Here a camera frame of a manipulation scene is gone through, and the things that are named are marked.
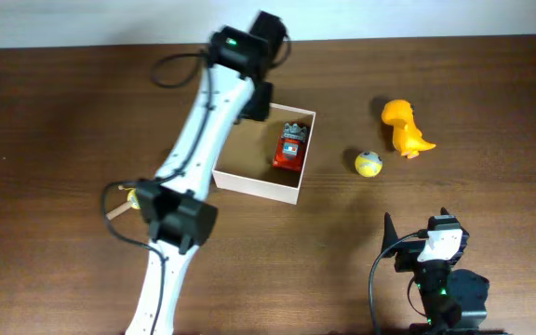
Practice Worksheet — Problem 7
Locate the red toy fire truck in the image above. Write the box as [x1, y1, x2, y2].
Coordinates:
[272, 123, 309, 172]

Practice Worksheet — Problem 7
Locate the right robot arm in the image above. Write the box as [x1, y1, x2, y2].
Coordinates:
[382, 208, 489, 334]

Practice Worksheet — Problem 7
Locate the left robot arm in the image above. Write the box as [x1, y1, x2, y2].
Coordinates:
[127, 11, 288, 334]

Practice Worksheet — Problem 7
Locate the yellow grey ball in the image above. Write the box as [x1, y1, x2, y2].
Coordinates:
[355, 152, 383, 178]

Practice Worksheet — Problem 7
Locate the orange toy dinosaur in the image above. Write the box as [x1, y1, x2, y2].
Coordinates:
[382, 100, 436, 159]

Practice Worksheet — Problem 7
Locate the white cardboard box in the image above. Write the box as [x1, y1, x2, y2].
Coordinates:
[212, 103, 315, 205]

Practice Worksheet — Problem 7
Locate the yellow wooden rattle drum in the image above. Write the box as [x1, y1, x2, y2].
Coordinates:
[105, 186, 141, 221]

